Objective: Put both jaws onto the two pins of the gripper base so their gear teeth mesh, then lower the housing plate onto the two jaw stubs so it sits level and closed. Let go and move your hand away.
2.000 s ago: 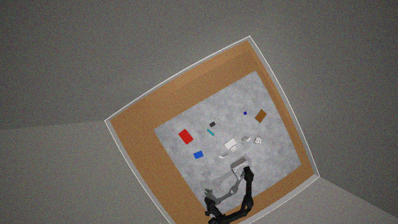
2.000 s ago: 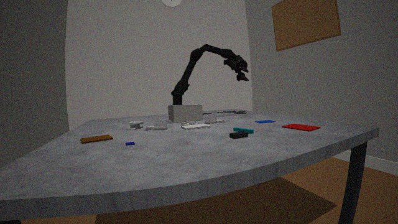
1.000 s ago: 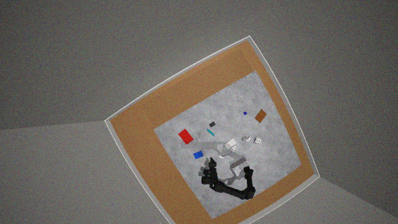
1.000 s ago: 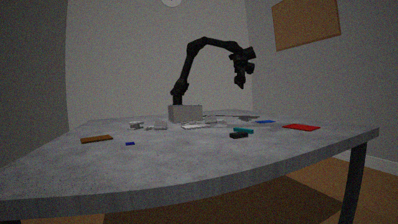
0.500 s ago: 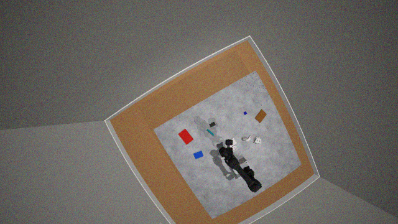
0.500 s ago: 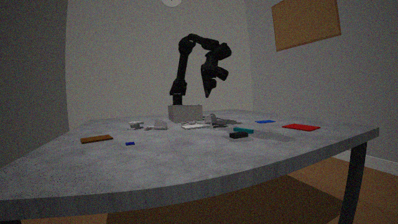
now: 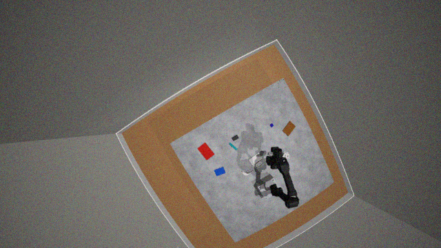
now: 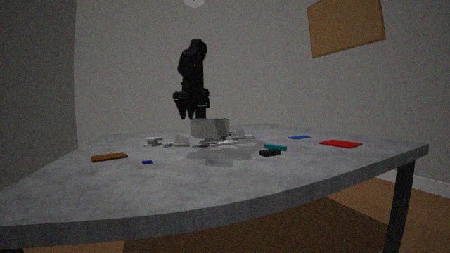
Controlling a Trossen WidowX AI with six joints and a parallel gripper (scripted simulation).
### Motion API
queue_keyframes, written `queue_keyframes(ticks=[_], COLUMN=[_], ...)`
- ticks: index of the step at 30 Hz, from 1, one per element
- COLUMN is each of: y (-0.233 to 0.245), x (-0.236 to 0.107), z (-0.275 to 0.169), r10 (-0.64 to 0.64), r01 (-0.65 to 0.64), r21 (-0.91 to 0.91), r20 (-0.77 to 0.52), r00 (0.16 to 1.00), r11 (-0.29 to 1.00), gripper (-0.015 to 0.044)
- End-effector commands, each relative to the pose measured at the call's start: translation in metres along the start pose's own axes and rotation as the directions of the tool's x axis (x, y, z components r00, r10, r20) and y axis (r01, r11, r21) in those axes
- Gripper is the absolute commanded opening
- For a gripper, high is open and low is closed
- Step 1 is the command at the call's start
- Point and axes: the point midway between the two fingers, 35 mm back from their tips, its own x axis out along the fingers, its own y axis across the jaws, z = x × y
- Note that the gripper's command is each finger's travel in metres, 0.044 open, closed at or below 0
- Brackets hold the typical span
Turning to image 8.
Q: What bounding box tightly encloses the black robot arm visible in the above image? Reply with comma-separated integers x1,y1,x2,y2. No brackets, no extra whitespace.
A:
177,39,210,119

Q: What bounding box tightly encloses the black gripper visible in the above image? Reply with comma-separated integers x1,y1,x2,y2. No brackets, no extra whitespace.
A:
172,79,201,119

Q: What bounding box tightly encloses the red flat plate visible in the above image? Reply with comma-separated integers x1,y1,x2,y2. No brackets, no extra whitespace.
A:
319,140,362,149

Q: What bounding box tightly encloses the teal flat bar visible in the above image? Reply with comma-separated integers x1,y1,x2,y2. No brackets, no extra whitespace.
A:
264,144,287,151

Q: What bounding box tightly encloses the brown flat bar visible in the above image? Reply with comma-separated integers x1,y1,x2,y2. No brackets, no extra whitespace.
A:
91,152,128,163

